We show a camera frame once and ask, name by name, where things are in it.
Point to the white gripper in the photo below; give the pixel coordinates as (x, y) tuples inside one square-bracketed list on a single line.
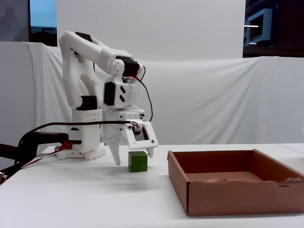
[(113, 136)]

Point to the green cube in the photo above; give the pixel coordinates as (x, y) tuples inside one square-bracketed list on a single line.
[(137, 161)]

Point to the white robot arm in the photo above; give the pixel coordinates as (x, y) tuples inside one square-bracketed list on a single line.
[(78, 54)]

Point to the brown cardboard box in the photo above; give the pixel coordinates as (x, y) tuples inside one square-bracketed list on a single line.
[(232, 199)]

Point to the black table clamp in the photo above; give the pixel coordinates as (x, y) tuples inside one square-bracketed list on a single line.
[(47, 137)]

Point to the white backdrop cloth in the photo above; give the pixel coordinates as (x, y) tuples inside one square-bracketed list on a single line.
[(213, 95)]

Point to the white backdrop panel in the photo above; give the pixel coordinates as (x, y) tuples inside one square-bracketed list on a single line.
[(154, 23)]

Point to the window with blue sky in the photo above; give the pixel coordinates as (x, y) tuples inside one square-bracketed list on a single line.
[(42, 14)]

